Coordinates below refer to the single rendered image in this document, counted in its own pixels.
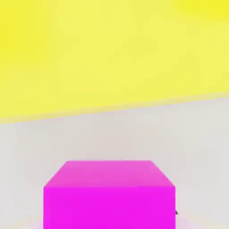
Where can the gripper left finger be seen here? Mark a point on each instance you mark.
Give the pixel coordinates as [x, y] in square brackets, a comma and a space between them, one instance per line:
[38, 225]

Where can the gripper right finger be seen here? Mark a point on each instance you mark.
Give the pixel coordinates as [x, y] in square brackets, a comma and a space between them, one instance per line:
[180, 223]

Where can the small magenta cube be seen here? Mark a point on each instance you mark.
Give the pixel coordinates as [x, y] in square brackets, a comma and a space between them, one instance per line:
[109, 205]

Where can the large yellow box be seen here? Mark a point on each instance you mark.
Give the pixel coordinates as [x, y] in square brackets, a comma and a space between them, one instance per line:
[107, 53]

